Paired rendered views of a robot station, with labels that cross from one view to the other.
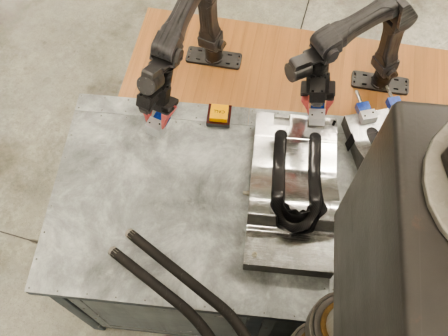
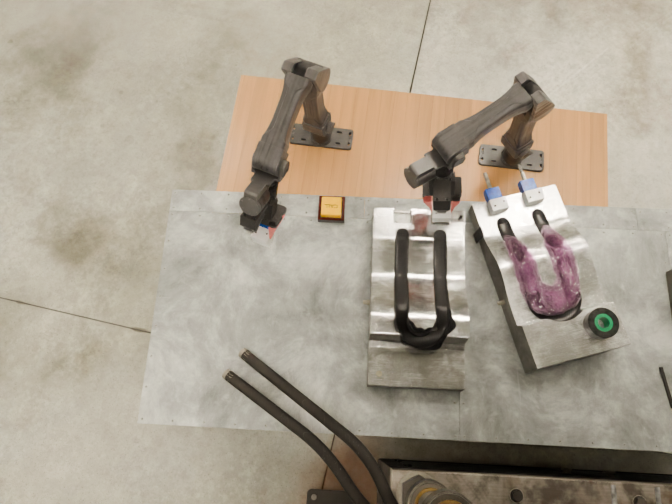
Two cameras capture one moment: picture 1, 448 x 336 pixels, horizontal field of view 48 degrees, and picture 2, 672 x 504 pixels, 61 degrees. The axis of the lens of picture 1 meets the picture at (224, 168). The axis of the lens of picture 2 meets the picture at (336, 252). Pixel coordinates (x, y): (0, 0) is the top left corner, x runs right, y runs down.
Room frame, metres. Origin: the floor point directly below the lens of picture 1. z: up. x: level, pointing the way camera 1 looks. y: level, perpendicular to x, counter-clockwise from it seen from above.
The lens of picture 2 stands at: (0.28, 0.01, 2.42)
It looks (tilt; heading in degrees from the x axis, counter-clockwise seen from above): 72 degrees down; 0
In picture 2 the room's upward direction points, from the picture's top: 3 degrees counter-clockwise
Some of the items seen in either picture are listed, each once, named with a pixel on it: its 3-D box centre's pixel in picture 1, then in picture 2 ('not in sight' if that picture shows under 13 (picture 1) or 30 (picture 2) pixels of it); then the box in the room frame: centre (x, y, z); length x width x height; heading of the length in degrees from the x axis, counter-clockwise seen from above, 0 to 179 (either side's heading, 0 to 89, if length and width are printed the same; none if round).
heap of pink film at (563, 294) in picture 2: not in sight; (545, 268); (0.69, -0.57, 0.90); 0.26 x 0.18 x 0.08; 11
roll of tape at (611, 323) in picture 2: not in sight; (601, 323); (0.52, -0.67, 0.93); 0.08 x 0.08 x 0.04
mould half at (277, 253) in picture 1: (293, 187); (417, 295); (0.64, -0.21, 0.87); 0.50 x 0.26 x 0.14; 174
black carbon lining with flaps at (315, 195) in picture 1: (298, 176); (423, 285); (0.65, -0.22, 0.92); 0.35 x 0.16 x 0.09; 174
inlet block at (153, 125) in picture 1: (163, 115); (269, 221); (0.86, 0.19, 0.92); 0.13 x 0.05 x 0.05; 155
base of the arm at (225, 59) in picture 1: (213, 51); (320, 131); (1.19, 0.04, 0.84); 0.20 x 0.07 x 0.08; 79
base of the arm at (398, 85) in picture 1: (382, 77); (514, 152); (1.07, -0.55, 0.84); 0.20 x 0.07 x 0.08; 79
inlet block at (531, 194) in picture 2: (393, 101); (526, 184); (0.96, -0.57, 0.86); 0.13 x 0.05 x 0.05; 11
